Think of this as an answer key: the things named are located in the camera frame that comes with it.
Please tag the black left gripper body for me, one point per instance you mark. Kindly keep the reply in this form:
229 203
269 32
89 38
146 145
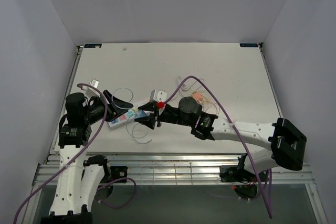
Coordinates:
95 113

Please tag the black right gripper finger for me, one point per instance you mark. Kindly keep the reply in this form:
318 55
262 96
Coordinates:
151 121
149 108

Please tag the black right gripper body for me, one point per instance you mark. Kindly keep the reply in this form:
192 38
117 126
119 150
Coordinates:
170 115

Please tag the blue charger plug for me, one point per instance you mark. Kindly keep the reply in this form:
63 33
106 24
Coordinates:
141 116

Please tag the white colourful power strip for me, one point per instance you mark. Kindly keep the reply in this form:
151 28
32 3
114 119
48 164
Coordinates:
128 117

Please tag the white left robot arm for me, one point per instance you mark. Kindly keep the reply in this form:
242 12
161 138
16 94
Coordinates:
80 178

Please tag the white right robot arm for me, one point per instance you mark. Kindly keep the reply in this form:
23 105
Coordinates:
282 144

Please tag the pink charger plug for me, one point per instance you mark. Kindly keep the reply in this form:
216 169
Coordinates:
198 97

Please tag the blue label left corner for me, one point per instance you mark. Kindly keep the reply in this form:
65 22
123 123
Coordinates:
92 45

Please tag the blue label corner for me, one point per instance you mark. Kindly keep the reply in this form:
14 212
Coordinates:
92 45
248 45

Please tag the blue label right corner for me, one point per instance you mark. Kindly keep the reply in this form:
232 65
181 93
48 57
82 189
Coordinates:
248 45

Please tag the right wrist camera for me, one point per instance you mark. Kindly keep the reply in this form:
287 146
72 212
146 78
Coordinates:
158 96

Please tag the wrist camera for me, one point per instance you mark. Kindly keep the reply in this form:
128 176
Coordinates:
91 90
158 96

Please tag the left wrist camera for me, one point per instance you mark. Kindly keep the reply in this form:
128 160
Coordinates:
91 90

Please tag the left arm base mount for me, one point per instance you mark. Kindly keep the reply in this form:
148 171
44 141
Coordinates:
110 173

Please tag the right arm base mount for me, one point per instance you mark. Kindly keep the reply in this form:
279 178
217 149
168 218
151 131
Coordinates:
236 174

